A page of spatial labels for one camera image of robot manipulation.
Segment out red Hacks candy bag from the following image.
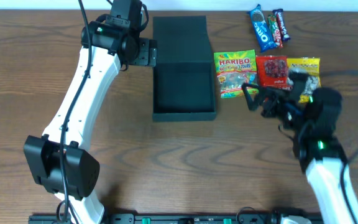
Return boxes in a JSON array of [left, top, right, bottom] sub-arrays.
[[256, 55, 291, 90]]

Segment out green Haribo gummy bag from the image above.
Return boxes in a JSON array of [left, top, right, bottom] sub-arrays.
[[214, 50, 257, 98]]

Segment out yellow seeds snack bag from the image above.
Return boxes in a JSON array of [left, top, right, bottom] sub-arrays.
[[287, 57, 321, 103]]

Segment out blue Oreo cookie pack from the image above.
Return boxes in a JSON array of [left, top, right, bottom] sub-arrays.
[[248, 4, 277, 52]]

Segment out dark blue Dairy Milk bar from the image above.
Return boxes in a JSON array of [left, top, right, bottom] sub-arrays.
[[272, 9, 291, 42]]

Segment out black gift box with lid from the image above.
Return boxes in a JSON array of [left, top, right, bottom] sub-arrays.
[[152, 16, 216, 122]]

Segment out red green chocolate bar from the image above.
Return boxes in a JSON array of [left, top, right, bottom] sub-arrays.
[[267, 15, 283, 49]]

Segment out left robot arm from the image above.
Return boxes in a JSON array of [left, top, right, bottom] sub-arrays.
[[24, 0, 157, 223]]

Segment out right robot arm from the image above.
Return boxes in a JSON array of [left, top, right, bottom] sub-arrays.
[[241, 72, 358, 223]]

